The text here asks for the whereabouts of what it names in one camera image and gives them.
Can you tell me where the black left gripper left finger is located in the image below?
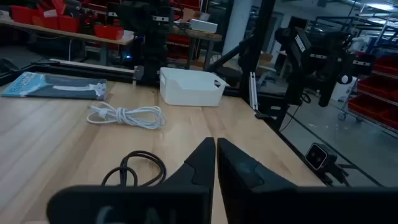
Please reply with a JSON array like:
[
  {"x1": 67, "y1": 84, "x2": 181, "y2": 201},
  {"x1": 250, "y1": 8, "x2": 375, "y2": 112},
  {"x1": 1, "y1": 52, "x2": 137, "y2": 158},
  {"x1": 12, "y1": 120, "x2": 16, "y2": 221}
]
[{"x1": 46, "y1": 136, "x2": 216, "y2": 224}]

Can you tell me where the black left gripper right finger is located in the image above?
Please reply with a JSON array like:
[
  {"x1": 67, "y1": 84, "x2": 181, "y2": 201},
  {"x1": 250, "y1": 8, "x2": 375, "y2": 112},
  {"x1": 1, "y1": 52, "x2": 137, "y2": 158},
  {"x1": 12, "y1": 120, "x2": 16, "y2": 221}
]
[{"x1": 216, "y1": 138, "x2": 398, "y2": 224}]

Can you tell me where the black USB-C cable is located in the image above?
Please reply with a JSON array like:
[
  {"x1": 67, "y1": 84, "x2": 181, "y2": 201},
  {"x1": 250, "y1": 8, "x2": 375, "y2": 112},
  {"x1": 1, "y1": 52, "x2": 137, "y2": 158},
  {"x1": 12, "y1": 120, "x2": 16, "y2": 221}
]
[{"x1": 101, "y1": 150, "x2": 167, "y2": 187}]

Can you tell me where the white USB-C cable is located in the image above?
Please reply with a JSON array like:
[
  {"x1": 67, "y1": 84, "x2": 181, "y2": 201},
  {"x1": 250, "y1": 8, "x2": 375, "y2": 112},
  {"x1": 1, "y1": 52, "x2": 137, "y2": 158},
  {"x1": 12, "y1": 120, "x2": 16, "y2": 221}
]
[{"x1": 86, "y1": 101, "x2": 167, "y2": 131}]

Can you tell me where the white plastic storage bin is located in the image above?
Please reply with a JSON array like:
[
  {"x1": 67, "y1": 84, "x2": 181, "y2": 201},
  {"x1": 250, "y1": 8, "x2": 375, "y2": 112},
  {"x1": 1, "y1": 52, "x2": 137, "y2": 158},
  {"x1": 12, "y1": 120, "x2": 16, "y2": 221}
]
[{"x1": 159, "y1": 67, "x2": 229, "y2": 108}]

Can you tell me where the silver aluminium extrusion bar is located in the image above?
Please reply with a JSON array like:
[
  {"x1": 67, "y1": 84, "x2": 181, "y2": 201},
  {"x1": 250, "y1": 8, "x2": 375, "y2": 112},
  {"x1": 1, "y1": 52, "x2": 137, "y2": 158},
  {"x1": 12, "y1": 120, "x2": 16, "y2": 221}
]
[{"x1": 248, "y1": 72, "x2": 259, "y2": 111}]

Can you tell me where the small wooden workbench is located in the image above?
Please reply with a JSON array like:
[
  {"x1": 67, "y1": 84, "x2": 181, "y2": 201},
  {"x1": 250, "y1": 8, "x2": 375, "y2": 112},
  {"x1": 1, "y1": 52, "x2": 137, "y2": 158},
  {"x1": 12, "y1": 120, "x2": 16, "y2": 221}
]
[{"x1": 172, "y1": 26, "x2": 223, "y2": 71}]

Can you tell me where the white box on workbench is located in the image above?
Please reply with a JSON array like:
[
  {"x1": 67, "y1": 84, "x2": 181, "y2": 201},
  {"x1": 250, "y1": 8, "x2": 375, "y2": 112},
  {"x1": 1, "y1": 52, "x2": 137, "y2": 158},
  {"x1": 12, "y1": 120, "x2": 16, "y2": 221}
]
[{"x1": 189, "y1": 18, "x2": 218, "y2": 34}]

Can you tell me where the white round pillar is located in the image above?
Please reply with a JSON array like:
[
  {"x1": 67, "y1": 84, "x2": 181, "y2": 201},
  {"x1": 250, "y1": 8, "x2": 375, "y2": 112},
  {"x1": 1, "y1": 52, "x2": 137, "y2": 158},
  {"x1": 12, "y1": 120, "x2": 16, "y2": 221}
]
[{"x1": 222, "y1": 0, "x2": 256, "y2": 57}]

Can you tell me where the flat blue grey package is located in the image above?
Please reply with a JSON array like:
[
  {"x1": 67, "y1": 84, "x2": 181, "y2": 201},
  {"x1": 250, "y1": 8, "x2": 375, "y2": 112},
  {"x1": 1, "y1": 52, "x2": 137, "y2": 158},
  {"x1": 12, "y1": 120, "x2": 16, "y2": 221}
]
[{"x1": 0, "y1": 71, "x2": 108, "y2": 101}]

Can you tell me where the red plastic bin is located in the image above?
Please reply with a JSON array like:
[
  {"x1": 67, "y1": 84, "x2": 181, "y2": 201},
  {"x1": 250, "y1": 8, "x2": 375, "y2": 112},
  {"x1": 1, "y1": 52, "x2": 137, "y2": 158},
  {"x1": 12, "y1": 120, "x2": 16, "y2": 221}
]
[
  {"x1": 32, "y1": 15, "x2": 60, "y2": 30},
  {"x1": 93, "y1": 24, "x2": 125, "y2": 41},
  {"x1": 9, "y1": 5, "x2": 39, "y2": 25},
  {"x1": 58, "y1": 15, "x2": 81, "y2": 34}
]

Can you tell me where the long wooden workbench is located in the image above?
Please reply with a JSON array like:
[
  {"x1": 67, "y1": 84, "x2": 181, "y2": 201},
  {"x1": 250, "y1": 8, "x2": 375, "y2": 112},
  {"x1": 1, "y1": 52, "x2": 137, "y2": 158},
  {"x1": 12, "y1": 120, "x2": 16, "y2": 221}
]
[{"x1": 0, "y1": 19, "x2": 135, "y2": 67}]

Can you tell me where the black table-level camera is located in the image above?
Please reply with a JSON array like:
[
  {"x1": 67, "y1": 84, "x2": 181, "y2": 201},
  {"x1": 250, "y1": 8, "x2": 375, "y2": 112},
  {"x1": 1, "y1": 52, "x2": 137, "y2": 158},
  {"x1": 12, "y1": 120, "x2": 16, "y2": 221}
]
[{"x1": 304, "y1": 142, "x2": 352, "y2": 187}]

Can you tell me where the black rig frame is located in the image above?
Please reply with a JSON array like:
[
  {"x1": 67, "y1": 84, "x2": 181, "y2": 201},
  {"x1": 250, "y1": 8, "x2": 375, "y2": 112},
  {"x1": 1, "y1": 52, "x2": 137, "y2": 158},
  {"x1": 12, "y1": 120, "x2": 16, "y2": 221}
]
[{"x1": 206, "y1": 0, "x2": 277, "y2": 105}]

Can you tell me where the wire shelf with red bins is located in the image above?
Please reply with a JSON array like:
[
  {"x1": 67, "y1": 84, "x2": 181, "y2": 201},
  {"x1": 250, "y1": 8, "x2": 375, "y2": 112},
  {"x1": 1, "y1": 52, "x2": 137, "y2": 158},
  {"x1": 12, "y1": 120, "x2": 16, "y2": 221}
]
[{"x1": 338, "y1": 54, "x2": 398, "y2": 138}]

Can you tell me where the black table edge rail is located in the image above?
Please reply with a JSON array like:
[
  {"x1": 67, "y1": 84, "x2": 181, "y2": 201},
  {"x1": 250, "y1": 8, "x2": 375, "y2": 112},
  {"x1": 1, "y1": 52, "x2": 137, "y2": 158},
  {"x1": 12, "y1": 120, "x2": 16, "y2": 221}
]
[{"x1": 0, "y1": 61, "x2": 139, "y2": 84}]

